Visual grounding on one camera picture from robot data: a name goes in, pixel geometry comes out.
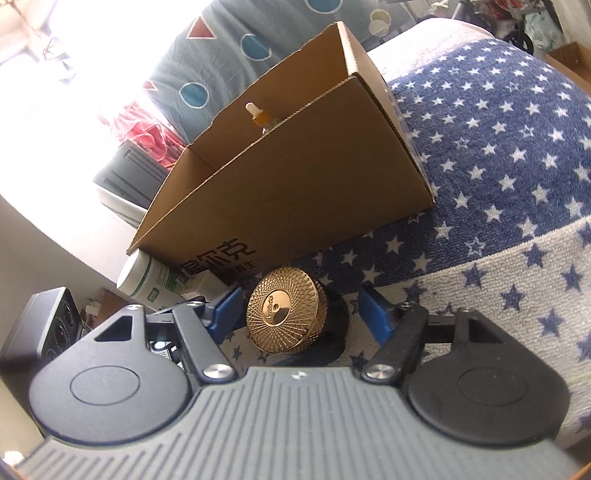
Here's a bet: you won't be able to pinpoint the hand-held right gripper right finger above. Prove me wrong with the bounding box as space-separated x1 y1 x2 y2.
358 284 505 383

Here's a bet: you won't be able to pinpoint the white green-label bottle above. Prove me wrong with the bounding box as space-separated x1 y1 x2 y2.
115 249 204 308

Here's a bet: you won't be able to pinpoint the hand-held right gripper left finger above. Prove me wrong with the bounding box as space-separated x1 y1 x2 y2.
92 285 245 384

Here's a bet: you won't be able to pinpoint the dark grey ribbed panel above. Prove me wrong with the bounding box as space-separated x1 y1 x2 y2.
92 141 169 210

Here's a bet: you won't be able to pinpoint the green dropper bottle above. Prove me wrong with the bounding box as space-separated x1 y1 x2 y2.
245 102 278 134

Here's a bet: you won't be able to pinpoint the blue sheet with circles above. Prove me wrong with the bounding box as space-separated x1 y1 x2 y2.
141 0 416 144

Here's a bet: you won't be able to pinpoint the small open cardboard box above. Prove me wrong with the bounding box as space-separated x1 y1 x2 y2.
546 41 591 81

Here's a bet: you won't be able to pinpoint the black wheelchair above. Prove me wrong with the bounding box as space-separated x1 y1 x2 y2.
443 0 568 51

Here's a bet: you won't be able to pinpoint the gold-lidded dark jar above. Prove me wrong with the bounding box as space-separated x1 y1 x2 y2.
245 265 350 355

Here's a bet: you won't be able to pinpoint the blue white star blanket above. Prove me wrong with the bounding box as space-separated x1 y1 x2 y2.
217 18 591 444

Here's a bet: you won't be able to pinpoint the red hanging clothes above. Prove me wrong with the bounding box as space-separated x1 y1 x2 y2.
99 99 190 169

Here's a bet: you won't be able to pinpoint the white plug charger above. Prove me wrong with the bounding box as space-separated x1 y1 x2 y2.
182 270 229 301

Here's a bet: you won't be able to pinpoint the printed cardboard carton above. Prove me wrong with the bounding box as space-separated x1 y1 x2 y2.
85 288 127 330

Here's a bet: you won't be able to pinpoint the brown cardboard box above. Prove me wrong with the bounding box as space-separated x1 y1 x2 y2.
126 21 437 287

